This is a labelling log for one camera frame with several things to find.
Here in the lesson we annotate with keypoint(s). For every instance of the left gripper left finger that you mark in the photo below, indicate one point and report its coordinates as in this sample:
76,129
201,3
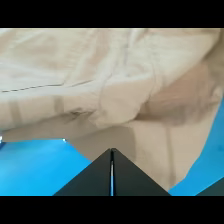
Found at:
93,180

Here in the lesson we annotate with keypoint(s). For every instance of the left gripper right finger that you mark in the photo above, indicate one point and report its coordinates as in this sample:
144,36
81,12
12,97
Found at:
133,181

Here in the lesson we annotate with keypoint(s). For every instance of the beige garment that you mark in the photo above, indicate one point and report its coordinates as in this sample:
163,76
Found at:
110,83

